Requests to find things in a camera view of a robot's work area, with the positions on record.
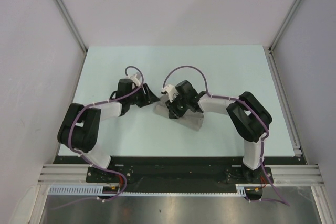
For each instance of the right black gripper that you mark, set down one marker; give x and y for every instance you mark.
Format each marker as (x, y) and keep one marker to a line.
(174, 113)

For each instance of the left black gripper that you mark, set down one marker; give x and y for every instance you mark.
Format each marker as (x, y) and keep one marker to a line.
(148, 98)

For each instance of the grey cloth napkin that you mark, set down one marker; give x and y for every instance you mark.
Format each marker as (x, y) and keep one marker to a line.
(191, 120)

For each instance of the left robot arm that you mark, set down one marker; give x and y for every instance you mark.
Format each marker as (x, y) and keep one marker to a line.
(80, 127)

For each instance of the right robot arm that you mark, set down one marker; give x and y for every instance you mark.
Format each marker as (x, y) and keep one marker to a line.
(250, 119)

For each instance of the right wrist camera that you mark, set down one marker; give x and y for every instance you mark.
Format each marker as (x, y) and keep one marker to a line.
(171, 91)

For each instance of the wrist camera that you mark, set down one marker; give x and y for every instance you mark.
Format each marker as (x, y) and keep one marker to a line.
(171, 91)
(134, 77)

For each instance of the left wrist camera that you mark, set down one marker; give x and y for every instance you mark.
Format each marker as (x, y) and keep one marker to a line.
(134, 77)

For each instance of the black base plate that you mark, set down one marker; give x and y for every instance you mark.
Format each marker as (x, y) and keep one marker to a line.
(181, 175)

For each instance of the right side aluminium rail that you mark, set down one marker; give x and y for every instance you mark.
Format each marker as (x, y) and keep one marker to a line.
(291, 127)

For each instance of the aluminium rail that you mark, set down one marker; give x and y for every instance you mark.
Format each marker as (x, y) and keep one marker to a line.
(63, 174)
(291, 127)

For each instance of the light blue cable duct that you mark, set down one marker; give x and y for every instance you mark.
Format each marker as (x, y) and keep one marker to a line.
(108, 191)

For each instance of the front aluminium rail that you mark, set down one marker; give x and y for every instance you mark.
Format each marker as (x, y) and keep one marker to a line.
(63, 174)

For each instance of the left aluminium frame post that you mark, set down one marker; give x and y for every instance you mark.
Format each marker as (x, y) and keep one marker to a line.
(61, 6)

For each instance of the aluminium frame post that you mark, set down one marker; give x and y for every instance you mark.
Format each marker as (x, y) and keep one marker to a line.
(61, 6)
(285, 23)

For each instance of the right aluminium frame post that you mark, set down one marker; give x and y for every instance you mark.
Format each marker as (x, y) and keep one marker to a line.
(285, 23)

